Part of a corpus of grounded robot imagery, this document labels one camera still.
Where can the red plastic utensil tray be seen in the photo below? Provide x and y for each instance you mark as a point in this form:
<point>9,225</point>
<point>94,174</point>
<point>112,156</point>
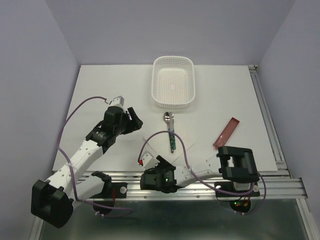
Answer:
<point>226,133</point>

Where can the green handled fork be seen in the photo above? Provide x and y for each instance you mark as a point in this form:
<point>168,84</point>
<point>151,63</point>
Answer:
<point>171,129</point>

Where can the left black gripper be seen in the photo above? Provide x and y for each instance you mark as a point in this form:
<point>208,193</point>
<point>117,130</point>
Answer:
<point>135,118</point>

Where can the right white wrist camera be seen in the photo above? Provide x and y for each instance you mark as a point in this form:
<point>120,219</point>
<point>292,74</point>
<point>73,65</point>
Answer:
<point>147,161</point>

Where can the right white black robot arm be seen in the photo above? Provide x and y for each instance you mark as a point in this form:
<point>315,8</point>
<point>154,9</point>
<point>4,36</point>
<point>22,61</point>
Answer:
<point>235,164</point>

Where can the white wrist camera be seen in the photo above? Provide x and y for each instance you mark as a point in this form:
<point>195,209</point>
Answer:
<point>147,161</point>
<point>116,102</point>

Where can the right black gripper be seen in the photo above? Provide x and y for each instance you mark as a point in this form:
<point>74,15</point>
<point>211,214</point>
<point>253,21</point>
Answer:
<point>162,162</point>

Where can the aluminium rail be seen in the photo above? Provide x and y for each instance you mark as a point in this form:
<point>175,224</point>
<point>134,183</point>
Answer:
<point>277,187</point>
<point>282,169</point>

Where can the white perforated plastic basket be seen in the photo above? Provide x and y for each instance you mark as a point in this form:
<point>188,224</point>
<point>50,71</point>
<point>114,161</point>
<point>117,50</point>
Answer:
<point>173,84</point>

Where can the aluminium front rail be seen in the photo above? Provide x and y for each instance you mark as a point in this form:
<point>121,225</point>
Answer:
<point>277,187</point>

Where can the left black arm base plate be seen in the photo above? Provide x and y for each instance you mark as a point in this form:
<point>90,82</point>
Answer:
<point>110,193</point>

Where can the white paper napkin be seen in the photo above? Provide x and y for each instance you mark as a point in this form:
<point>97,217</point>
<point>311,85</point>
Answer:
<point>159,145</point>

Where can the green handled spoon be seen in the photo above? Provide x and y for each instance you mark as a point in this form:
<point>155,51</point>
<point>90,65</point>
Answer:
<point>168,119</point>

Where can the aluminium right side rail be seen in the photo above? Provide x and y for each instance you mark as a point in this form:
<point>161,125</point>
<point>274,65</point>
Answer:
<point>282,169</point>

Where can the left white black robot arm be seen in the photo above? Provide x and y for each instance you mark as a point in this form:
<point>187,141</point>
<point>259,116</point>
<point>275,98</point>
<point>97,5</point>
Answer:
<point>49,199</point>

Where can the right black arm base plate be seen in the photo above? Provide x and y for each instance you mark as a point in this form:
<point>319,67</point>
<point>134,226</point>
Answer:
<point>233,193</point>

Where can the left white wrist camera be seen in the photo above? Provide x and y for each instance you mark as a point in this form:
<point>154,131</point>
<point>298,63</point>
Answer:
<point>116,102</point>

